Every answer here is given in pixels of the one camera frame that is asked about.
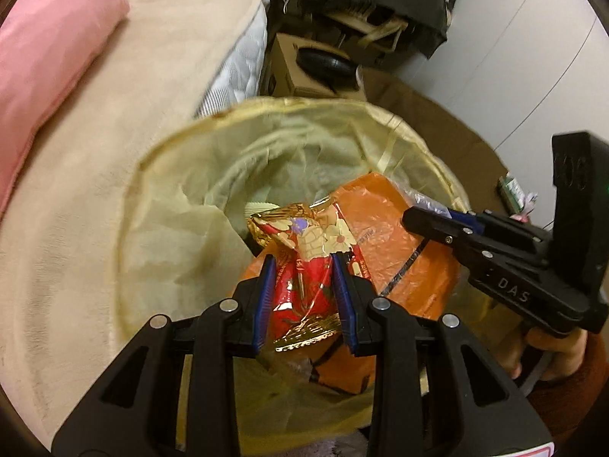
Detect black oval object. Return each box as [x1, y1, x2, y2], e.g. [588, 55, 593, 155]
[296, 49, 359, 83]

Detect red flowered snack wrapper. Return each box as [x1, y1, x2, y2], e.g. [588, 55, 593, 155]
[245, 202, 371, 354]

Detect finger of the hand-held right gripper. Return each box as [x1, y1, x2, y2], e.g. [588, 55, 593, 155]
[402, 207, 496, 273]
[445, 208, 553, 254]

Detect bed with beige sheet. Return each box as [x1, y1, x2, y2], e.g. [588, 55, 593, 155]
[0, 0, 277, 444]

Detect green and white packet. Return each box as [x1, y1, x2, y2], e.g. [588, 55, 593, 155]
[497, 175, 539, 216]

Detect white wardrobe doors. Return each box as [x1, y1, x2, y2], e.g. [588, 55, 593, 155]
[390, 0, 609, 154]

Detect clear purple wrapper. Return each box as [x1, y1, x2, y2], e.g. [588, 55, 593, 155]
[408, 189, 454, 216]

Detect cardboard box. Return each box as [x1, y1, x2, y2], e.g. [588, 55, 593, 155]
[259, 33, 368, 102]

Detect orange plastic bag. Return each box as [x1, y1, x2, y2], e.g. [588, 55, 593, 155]
[238, 174, 461, 393]

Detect person's right hand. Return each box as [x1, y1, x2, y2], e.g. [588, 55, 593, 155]
[525, 328, 589, 382]

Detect person's right forearm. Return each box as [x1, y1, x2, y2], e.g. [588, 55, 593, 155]
[522, 338, 609, 444]

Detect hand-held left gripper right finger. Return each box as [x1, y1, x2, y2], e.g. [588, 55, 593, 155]
[330, 252, 555, 457]

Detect pink quilt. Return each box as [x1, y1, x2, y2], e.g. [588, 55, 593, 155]
[0, 0, 131, 211]

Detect wooden chair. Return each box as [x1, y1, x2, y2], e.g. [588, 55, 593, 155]
[327, 4, 411, 51]

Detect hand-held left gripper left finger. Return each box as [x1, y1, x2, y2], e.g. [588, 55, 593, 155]
[51, 254, 277, 457]

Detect yellow bin liner bag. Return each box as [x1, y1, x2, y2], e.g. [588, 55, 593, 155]
[114, 96, 479, 449]

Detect white quilted mattress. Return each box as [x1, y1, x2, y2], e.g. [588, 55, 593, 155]
[194, 0, 270, 118]

